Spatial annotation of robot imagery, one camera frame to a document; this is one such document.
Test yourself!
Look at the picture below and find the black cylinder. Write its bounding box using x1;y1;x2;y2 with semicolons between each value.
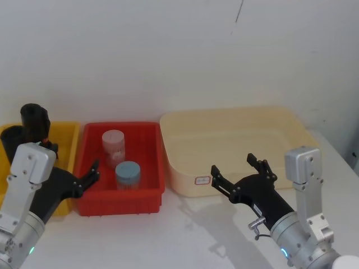
20;103;52;142

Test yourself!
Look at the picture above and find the red plastic bin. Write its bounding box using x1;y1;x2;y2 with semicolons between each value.
73;120;167;217

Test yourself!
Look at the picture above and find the clear jar pink lid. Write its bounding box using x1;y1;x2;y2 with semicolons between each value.
101;129;126;169

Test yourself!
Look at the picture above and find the white label red border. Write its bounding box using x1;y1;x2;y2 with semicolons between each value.
194;175;212;186

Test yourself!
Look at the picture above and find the thin dark cable silver plug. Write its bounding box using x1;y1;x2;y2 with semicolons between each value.
247;216;271;240

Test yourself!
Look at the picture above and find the cream plastic tray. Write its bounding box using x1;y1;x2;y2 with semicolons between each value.
159;105;322;198

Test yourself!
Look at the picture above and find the clear jar blue lid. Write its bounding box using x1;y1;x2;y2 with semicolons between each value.
115;161;141;192

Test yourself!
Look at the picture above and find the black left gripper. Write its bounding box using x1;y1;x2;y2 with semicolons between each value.
29;141;102;225

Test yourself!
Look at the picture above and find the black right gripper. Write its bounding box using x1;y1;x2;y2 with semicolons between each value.
210;152;298;232

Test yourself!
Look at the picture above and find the yellow plastic bin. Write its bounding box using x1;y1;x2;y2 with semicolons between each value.
0;120;81;218

